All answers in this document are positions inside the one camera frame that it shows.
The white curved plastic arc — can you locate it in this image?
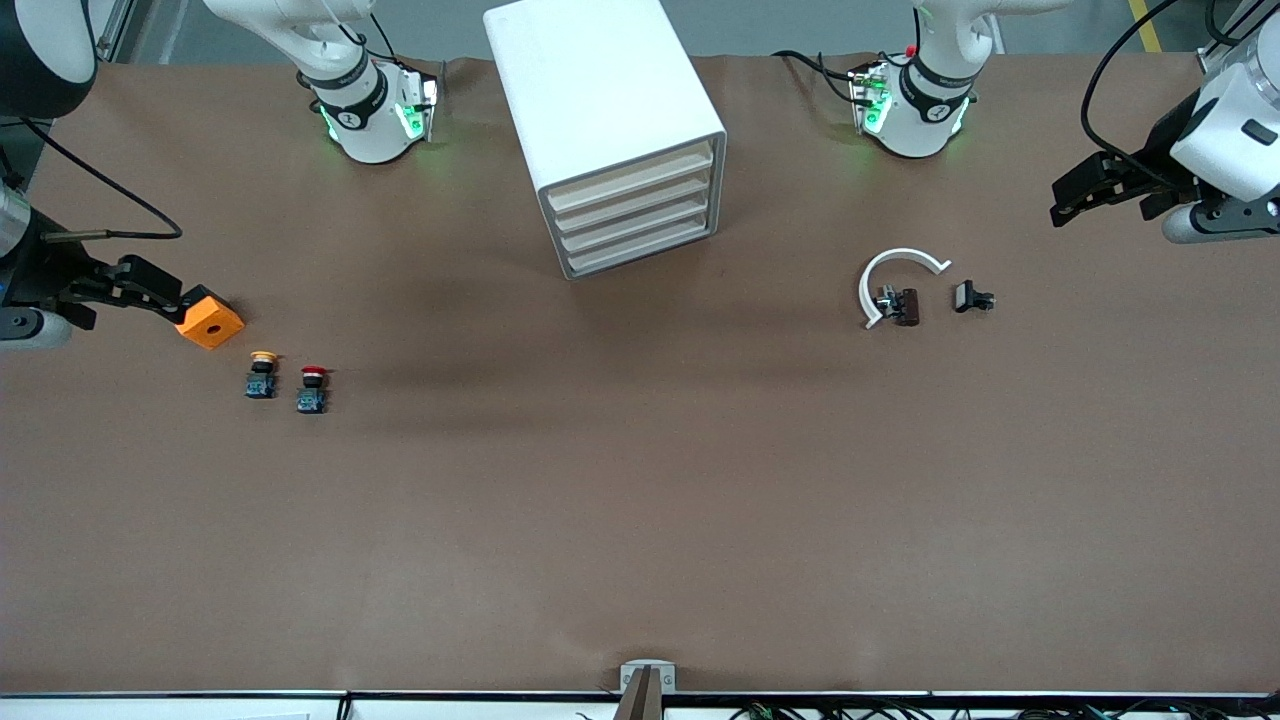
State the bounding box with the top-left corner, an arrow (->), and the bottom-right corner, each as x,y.
859,247 -> 952,331

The brown terminal block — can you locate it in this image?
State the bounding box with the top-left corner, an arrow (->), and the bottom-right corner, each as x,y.
876,286 -> 922,328

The black base cable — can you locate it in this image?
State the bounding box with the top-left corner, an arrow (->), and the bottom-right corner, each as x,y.
772,50 -> 869,106

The aluminium frame profile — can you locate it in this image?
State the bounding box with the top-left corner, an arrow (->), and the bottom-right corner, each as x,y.
1197,0 -> 1263,76
88,0 -> 151,63

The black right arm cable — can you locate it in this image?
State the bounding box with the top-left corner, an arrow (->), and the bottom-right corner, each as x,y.
20,118 -> 184,242

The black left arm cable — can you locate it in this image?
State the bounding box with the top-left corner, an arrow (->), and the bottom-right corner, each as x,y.
1080,0 -> 1216,188

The orange box with hole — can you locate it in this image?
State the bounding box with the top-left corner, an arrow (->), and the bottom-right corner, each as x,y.
172,284 -> 246,351

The black cable bundle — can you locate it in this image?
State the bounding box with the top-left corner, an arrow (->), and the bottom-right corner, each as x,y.
730,702 -> 1280,720

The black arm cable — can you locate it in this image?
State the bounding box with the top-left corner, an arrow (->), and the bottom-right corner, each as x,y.
20,118 -> 184,242
1080,0 -> 1216,188

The yellow push button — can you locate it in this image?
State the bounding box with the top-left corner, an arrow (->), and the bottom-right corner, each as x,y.
244,350 -> 283,400

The white four-drawer cabinet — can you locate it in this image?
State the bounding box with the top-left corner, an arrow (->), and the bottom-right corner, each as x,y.
483,0 -> 728,282

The grey metal bracket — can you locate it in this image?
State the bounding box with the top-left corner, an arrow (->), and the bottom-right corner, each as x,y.
620,660 -> 678,693

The white table edge rail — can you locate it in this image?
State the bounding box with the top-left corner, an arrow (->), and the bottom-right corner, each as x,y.
0,690 -> 1280,720

